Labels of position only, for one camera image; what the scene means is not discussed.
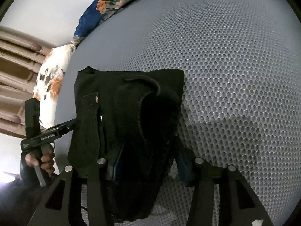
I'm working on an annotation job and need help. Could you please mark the beige curtain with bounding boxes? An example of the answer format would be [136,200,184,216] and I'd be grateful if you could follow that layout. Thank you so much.
[0,27,55,138]

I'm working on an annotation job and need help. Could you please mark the grey mesh mattress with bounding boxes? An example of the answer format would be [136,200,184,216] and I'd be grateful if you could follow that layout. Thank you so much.
[55,0,300,225]

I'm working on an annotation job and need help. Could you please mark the black pants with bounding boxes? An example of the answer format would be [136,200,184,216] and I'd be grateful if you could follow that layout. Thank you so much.
[68,67,184,225]

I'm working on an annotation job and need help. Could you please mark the white floral pillow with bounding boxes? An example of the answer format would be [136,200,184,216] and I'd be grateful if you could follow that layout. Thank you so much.
[33,44,75,129]

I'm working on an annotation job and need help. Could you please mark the person's left hand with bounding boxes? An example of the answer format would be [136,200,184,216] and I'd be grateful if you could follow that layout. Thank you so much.
[24,145,56,176]

